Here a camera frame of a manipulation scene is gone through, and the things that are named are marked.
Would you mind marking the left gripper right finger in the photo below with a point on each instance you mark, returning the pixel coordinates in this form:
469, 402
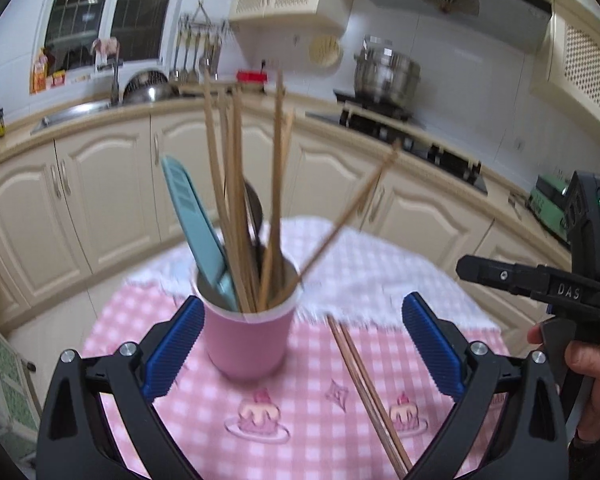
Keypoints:
529, 441

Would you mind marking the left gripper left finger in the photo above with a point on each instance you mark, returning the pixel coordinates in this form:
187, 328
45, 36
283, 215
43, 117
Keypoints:
75, 440

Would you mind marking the pink utensil cup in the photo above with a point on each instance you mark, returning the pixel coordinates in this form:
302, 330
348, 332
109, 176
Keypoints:
245, 347

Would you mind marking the cream lower kitchen cabinets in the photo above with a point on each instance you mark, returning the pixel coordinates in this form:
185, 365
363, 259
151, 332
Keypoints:
82, 200

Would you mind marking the steel kitchen sink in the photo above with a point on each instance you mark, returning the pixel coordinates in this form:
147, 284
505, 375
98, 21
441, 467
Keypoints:
71, 113

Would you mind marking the dark kitchen window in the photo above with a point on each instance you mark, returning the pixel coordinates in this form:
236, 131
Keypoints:
74, 25

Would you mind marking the person's right hand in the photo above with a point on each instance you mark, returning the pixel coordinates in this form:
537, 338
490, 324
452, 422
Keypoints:
584, 359

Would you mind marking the green appliance on counter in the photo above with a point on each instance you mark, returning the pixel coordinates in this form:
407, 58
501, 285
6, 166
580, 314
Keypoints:
547, 201

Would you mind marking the pink checkered tablecloth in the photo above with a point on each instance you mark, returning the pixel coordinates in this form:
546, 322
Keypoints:
306, 421

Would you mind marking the white fringed cloth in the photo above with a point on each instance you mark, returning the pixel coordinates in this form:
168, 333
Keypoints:
361, 280

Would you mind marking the black gas stove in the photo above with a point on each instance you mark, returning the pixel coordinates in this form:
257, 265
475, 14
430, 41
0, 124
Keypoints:
386, 123

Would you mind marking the teal spatula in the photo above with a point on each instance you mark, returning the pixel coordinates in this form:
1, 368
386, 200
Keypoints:
199, 233

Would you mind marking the dark metal spoon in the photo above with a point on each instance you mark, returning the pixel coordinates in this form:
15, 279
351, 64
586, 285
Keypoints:
255, 221

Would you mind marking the stainless steel stock pot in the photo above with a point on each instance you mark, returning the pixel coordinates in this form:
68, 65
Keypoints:
384, 75

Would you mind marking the steel wok in sink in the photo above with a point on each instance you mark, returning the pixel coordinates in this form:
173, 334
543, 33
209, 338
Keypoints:
148, 86

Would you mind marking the round woven trivet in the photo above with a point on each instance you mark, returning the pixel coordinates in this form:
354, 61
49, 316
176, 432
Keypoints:
324, 51

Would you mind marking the orange food package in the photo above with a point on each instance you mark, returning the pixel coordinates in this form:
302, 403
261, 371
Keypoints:
39, 72

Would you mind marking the red box on counter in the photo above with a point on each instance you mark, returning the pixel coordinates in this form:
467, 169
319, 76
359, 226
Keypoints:
251, 77

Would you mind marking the hanging utensil rack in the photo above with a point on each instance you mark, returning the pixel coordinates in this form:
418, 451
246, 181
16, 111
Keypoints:
198, 46

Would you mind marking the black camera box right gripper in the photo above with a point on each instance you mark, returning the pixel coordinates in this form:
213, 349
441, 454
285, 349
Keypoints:
582, 213

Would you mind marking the upper right wall cabinet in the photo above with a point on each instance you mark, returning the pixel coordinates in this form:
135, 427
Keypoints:
566, 70

